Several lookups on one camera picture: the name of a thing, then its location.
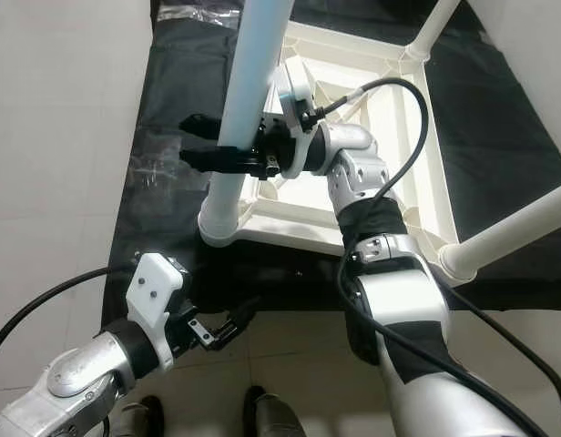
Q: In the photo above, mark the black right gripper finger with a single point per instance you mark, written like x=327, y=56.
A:
x=198, y=126
x=221, y=159

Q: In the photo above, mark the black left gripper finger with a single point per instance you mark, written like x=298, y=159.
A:
x=183, y=265
x=237, y=326

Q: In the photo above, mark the white plastic table top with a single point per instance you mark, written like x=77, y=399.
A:
x=417, y=155

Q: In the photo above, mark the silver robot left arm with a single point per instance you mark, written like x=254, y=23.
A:
x=80, y=378

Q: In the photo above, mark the black tablecloth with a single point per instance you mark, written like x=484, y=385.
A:
x=171, y=91

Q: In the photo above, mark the clear tape patch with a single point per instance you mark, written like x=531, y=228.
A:
x=167, y=173

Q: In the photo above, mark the grey black robot right foot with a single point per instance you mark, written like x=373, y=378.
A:
x=271, y=417

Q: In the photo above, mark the grey black robot foot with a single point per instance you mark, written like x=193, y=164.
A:
x=135, y=421
x=271, y=417

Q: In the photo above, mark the grey black robot left foot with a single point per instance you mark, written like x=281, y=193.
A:
x=135, y=421

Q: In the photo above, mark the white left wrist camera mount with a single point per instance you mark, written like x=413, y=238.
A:
x=155, y=291

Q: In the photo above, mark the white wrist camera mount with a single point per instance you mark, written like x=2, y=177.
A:
x=155, y=291
x=297, y=91

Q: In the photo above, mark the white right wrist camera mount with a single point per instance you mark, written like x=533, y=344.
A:
x=297, y=91

